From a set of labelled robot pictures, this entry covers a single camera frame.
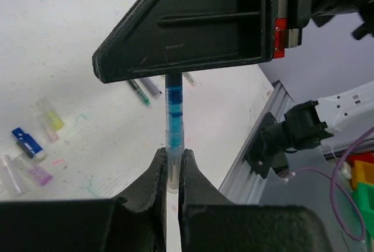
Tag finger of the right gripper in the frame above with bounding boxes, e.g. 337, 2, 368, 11
92, 0, 276, 84

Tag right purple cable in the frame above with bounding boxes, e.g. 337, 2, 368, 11
282, 126, 374, 243

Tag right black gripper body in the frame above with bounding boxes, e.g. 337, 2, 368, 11
273, 0, 373, 58

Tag clear green pen cap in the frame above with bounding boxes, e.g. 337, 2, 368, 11
1, 156, 26, 197

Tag dark green pen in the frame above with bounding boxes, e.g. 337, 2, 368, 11
127, 80, 151, 107

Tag blue pen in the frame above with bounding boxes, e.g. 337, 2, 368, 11
165, 73, 184, 150

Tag purple pen cap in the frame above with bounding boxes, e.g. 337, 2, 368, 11
15, 154, 53, 187

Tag aluminium front rail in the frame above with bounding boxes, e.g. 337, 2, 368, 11
219, 81, 293, 205

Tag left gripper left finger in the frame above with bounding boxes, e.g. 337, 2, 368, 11
112, 148, 167, 251

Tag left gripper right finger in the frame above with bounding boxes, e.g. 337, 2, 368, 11
178, 149, 233, 251

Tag purple pen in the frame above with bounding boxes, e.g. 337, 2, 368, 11
140, 78, 162, 99

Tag yellow highlighter cap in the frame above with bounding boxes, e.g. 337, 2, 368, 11
36, 98, 64, 131

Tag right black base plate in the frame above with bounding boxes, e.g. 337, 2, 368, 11
244, 112, 292, 178

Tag clear blue pen cap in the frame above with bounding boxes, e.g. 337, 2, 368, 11
166, 129, 185, 194

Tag coloured storage bins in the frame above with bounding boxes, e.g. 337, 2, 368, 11
341, 153, 373, 235

